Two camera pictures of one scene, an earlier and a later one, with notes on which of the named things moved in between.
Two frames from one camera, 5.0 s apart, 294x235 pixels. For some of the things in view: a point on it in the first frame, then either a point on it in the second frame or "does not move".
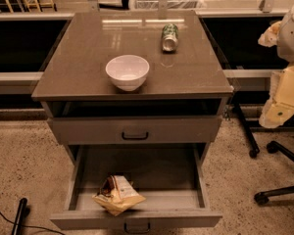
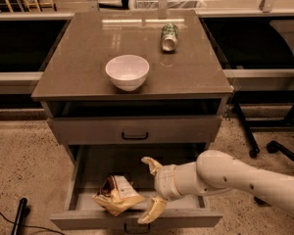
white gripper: x=292 y=38 to x=164 y=182
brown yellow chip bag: x=117 y=195 does not move
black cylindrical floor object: x=20 y=216 does not move
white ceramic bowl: x=127 y=71 does not move
